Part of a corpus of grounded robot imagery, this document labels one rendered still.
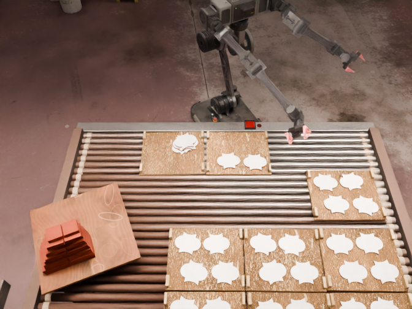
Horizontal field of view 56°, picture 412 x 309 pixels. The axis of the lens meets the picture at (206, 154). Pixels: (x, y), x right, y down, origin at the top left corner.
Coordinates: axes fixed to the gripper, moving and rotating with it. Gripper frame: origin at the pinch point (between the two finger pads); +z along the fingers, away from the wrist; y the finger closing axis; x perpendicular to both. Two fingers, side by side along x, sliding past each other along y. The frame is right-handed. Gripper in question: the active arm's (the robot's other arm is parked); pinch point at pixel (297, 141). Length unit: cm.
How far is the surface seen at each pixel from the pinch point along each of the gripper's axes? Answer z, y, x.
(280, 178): 6.2, -23.5, 20.0
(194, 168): 11, -64, -17
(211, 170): 10, -55, -10
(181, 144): -3, -70, -28
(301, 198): 18.8, -12.8, 29.0
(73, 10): -272, -300, -97
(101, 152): 8, -113, -57
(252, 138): -21.3, -38.3, 4.9
